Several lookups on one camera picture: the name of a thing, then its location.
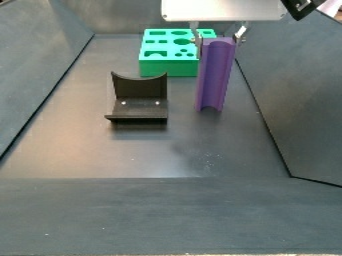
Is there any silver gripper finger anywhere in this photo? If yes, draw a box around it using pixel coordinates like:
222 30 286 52
188 21 202 56
234 22 248 44

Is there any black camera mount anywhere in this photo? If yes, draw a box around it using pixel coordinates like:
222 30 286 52
280 0 327 21

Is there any purple arch block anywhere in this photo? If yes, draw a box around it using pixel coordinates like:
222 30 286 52
195 37 236 111

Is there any black curved holder bracket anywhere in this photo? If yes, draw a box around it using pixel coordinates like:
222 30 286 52
105 72 168 122

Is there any green shape sorter board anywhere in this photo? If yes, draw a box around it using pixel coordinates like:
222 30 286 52
137 27 219 78

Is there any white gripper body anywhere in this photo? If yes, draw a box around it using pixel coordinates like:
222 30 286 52
160 0 287 22

